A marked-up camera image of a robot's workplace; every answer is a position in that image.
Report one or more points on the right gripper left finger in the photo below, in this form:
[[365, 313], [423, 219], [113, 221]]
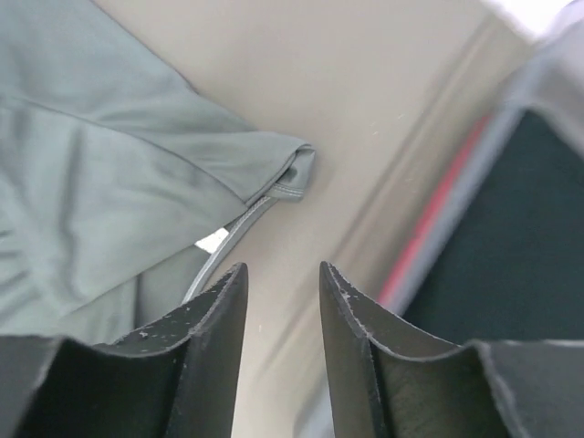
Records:
[[176, 377]]

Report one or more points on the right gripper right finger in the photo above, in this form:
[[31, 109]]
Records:
[[387, 378]]

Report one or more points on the grey t shirt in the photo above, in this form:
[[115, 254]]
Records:
[[122, 189]]

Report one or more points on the black t shirt in bin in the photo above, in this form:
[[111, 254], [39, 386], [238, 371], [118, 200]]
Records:
[[513, 268]]

